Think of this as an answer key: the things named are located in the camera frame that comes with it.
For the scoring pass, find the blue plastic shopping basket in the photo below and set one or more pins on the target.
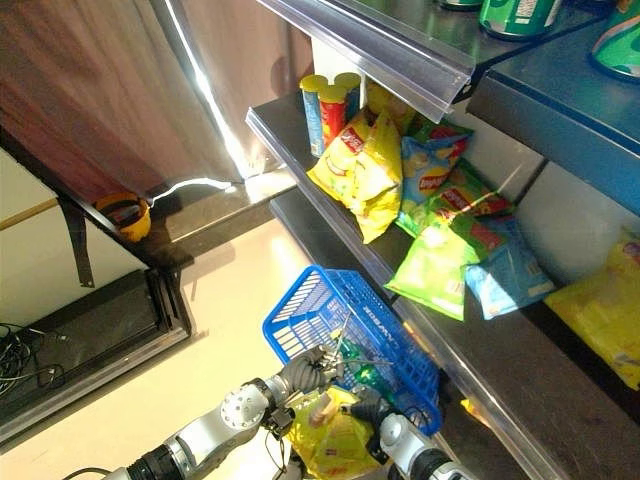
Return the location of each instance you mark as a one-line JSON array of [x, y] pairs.
[[320, 305]]

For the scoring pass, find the yellow-lid chips can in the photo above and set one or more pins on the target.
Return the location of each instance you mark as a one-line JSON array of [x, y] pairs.
[[349, 92]]

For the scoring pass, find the dark can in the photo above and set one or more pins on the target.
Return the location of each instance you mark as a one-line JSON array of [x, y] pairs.
[[460, 3]]

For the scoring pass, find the light green chips bag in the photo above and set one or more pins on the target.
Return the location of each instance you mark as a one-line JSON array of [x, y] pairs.
[[435, 265]]

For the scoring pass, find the red chips can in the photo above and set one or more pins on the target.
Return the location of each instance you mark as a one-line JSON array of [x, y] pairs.
[[334, 120]]

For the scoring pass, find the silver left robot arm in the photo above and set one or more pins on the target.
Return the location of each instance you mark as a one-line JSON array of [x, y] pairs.
[[240, 407]]

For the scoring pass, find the blue chips can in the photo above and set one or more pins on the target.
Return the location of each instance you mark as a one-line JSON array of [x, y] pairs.
[[314, 117]]

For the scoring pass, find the yellow chips bag, purple print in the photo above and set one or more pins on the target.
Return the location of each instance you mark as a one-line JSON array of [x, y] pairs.
[[605, 310]]

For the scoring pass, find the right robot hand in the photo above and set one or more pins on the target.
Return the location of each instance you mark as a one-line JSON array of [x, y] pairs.
[[371, 404]]

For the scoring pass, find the black metal shelf unit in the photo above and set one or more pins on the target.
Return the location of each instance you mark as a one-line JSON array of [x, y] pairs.
[[520, 375]]

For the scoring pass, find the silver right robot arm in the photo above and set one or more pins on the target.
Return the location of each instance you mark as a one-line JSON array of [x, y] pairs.
[[410, 445]]

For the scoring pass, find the green drink can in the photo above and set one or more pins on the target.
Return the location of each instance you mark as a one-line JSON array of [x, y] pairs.
[[517, 17]]

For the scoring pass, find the clear plastic price rail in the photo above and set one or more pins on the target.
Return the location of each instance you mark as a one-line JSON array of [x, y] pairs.
[[395, 52]]

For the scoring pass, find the yellow chips bag, crumpled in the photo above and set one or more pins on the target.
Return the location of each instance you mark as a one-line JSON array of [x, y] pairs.
[[325, 445]]

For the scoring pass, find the dark green snack bag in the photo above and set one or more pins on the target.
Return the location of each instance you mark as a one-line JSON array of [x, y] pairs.
[[367, 372]]

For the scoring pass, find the dark red curtain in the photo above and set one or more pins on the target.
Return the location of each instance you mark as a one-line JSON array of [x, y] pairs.
[[90, 90]]

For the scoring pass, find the blue-green Lay's chips bag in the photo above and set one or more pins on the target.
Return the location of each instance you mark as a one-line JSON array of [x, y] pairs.
[[425, 175]]

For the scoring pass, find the large yellow Lay's chips bag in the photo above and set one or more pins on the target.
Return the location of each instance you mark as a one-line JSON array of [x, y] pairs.
[[360, 170]]

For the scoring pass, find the light blue chips bag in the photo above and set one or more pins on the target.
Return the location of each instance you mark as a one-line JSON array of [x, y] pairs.
[[510, 280]]

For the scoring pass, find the green chips bag, red logo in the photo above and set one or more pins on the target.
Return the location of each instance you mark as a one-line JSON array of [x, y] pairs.
[[470, 197]]

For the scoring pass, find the black floor frame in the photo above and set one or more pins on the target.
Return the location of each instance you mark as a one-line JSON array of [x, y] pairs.
[[100, 320]]

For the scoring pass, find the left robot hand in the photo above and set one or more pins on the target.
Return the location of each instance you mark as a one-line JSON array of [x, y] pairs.
[[302, 372]]

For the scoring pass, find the wooden stick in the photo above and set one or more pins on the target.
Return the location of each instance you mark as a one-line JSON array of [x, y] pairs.
[[27, 214]]

